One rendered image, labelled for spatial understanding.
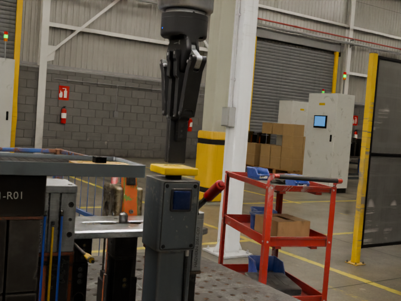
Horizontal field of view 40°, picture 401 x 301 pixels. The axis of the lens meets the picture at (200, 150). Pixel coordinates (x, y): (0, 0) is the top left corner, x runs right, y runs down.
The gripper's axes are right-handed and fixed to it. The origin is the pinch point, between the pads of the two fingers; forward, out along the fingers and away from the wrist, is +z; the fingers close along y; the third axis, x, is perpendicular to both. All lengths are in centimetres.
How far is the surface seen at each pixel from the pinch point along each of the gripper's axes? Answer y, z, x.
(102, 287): 52, 41, -6
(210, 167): 641, 65, -355
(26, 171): -6.9, 4.6, 24.3
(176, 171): -3.0, 4.5, 0.9
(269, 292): 63, 50, -66
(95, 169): -6.9, 4.3, 15.1
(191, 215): -3.4, 11.6, -2.1
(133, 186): 46.4, 13.7, -10.8
